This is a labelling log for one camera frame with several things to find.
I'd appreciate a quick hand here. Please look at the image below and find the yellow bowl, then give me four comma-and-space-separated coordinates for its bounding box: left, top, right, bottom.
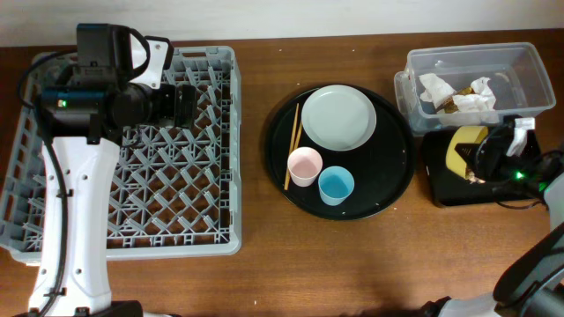
445, 126, 488, 182

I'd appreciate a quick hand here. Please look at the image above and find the white tissue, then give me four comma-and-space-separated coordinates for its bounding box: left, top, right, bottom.
452, 77, 496, 113
419, 73, 456, 109

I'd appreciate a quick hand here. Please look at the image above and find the blue cup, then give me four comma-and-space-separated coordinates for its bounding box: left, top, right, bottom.
318, 166, 355, 206

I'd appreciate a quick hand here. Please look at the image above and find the pink cup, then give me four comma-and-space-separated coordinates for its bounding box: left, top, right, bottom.
287, 147, 323, 188

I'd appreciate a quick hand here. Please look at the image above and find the peanut shells and rice waste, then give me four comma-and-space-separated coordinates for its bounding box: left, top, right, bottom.
464, 169, 483, 183

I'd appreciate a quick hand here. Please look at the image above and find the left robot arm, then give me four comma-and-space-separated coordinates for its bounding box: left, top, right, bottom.
26, 24, 197, 316

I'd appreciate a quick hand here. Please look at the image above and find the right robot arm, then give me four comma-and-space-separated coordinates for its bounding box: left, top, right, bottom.
416, 116, 563, 317

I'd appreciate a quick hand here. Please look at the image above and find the grey dishwasher rack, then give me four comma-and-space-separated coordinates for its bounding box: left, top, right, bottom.
1, 46, 242, 266

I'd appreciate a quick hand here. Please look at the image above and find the black rectangular tray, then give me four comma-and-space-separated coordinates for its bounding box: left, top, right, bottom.
422, 130, 560, 210

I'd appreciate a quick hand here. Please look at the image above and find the clear plastic bin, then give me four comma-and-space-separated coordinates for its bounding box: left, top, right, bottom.
394, 42, 556, 135

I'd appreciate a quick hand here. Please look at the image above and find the wooden chopstick right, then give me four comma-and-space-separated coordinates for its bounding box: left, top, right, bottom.
292, 122, 303, 151

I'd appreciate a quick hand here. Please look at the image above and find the wooden chopstick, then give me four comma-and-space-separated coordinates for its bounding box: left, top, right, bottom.
292, 122, 303, 151
284, 103, 300, 191

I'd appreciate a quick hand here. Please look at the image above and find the round black tray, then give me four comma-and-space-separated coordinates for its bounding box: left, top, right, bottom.
263, 85, 417, 220

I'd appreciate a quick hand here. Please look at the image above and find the grey plate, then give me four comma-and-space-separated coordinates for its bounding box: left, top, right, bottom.
301, 85, 377, 151

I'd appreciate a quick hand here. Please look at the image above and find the wooden chopstick left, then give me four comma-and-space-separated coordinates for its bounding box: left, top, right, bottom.
284, 103, 300, 191

